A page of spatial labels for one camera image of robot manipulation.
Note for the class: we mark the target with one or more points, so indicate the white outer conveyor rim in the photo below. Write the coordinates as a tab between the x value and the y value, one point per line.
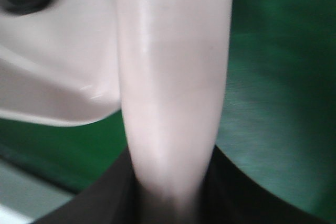
24	198

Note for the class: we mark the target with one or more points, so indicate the pink plastic dustpan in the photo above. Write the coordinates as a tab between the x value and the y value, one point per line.
59	61

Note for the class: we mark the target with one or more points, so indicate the green conveyor belt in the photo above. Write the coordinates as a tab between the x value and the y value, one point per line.
278	121

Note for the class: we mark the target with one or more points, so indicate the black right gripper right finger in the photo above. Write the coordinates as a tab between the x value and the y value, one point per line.
230	196

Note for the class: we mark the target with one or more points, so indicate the pink hand brush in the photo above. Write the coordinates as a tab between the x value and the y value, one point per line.
172	67

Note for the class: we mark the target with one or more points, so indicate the black right gripper left finger pad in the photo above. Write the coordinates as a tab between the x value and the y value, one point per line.
115	197

